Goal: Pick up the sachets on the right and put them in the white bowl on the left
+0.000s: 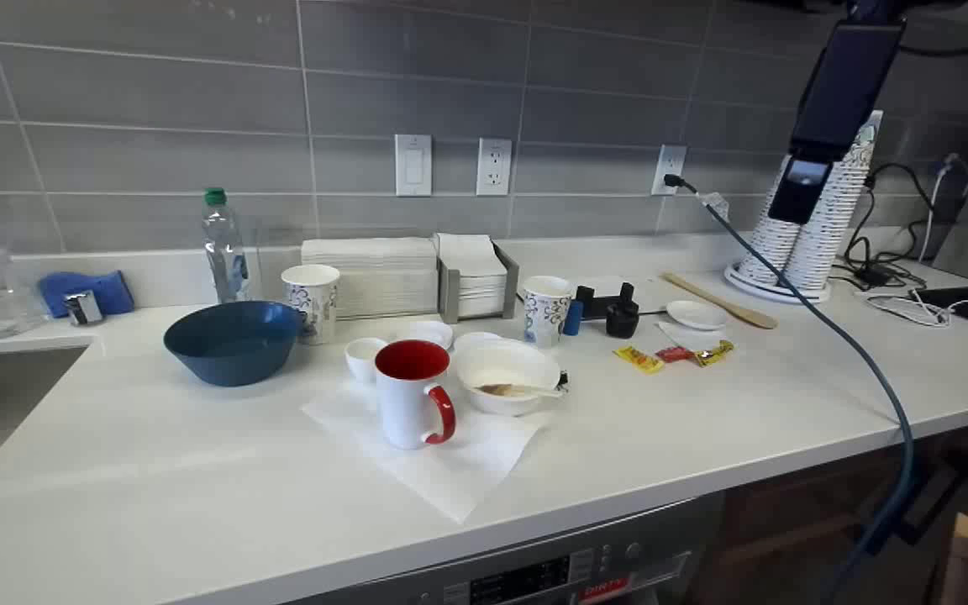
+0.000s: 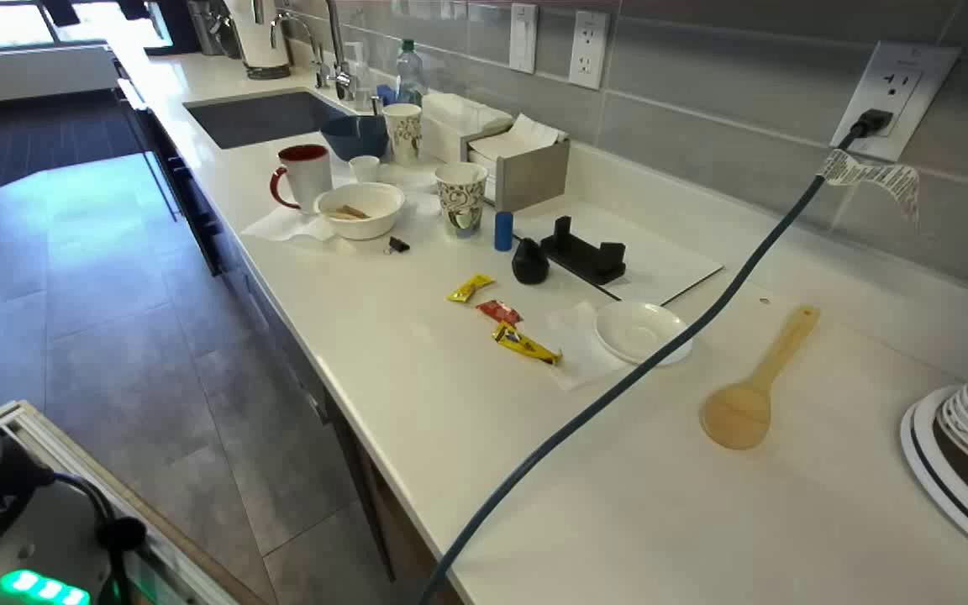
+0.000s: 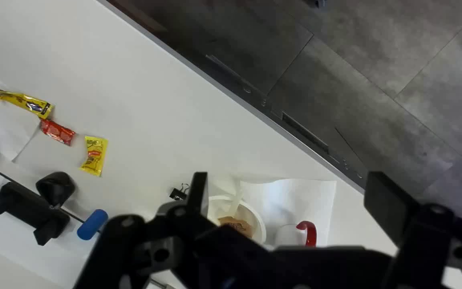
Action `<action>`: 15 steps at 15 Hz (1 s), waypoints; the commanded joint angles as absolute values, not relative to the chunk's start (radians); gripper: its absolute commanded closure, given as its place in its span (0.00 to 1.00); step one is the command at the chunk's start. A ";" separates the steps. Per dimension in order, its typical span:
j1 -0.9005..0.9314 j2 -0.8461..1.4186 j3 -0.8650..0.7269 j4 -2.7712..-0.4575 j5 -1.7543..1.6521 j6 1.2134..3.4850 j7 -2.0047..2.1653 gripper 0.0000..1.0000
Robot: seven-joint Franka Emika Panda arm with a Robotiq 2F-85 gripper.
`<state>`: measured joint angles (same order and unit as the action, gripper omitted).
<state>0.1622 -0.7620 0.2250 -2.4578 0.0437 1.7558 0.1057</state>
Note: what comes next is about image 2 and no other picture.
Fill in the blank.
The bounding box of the red sachet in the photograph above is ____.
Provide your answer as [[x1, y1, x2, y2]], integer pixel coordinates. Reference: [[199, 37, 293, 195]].
[[474, 297, 526, 328]]

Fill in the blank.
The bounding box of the small yellow sachet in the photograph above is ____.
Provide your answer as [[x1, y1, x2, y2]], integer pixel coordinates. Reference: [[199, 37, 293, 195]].
[[448, 272, 497, 306]]

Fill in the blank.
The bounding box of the long yellow sachet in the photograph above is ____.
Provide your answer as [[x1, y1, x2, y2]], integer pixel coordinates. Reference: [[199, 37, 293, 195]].
[[490, 321, 564, 365]]

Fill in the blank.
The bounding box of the white bowl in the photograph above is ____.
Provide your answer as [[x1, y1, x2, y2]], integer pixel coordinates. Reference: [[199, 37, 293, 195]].
[[314, 178, 407, 246]]

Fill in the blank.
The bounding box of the black round object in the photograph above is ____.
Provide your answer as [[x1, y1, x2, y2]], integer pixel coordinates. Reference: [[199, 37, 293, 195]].
[[508, 234, 550, 284]]

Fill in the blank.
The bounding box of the small blue cylinder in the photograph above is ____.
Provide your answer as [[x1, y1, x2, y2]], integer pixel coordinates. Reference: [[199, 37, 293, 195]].
[[490, 209, 519, 256]]

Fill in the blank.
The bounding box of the patterned paper cup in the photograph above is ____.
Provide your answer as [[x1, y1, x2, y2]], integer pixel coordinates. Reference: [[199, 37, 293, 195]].
[[433, 162, 490, 240], [381, 100, 427, 165]]

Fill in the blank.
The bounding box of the metal napkin holder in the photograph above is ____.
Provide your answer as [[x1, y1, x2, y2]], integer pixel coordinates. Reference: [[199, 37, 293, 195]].
[[466, 112, 575, 214]]

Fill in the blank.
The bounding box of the white plastic spoon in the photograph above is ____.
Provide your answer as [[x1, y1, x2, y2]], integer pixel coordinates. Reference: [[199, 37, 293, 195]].
[[596, 299, 695, 365]]

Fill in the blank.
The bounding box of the small white cup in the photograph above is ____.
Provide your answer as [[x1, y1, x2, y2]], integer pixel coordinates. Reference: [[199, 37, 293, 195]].
[[345, 151, 382, 185]]

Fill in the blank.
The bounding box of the white paper towel stack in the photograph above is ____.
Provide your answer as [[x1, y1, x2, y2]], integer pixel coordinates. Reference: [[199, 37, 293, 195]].
[[422, 90, 515, 165]]

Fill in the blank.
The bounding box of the thin metal rod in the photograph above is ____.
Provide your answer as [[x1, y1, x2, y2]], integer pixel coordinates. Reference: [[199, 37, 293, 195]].
[[659, 262, 727, 308]]

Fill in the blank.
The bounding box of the dark lower cabinet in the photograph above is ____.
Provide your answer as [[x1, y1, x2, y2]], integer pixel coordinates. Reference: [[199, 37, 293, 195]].
[[144, 112, 465, 605]]

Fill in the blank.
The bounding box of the white mug red inside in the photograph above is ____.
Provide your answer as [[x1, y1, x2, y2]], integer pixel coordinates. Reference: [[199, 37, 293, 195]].
[[266, 142, 336, 214]]

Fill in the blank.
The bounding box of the clear water bottle green cap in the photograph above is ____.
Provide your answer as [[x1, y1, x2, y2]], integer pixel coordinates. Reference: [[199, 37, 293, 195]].
[[392, 37, 432, 112]]

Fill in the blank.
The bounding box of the large wooden spoon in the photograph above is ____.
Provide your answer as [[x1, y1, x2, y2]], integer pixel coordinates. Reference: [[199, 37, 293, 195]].
[[695, 302, 823, 455]]

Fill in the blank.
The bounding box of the metal faucet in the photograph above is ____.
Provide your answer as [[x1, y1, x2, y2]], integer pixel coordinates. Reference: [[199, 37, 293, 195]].
[[319, 0, 360, 97]]

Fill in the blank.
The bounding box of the kitchen sink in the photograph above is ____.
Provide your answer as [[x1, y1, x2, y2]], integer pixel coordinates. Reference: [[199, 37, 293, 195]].
[[182, 90, 345, 151]]

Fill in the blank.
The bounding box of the white kettle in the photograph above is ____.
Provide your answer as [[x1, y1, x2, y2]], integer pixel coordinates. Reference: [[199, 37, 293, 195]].
[[226, 0, 295, 79]]

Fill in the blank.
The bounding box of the black power plug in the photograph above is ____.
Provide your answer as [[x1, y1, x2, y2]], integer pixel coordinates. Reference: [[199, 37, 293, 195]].
[[838, 109, 899, 151]]

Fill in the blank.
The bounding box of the white dish rack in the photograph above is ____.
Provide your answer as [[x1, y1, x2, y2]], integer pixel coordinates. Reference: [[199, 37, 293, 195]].
[[899, 383, 968, 581]]

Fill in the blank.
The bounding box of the blue-grey thick cable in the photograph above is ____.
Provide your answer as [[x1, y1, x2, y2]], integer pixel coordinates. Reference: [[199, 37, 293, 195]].
[[415, 172, 834, 605]]

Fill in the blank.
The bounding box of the white wall switch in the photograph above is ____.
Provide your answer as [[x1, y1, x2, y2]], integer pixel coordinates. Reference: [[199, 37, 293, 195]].
[[508, 0, 543, 78]]

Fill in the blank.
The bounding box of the white plastic cable clip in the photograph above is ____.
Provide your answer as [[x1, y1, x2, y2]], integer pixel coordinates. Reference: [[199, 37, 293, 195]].
[[817, 147, 926, 214]]

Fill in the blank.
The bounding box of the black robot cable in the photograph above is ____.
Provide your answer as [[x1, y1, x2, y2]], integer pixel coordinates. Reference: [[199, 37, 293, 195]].
[[52, 473, 154, 605]]

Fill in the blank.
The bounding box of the white wall outlet with plug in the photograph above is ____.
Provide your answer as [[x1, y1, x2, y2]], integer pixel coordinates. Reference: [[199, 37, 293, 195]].
[[829, 40, 960, 165]]

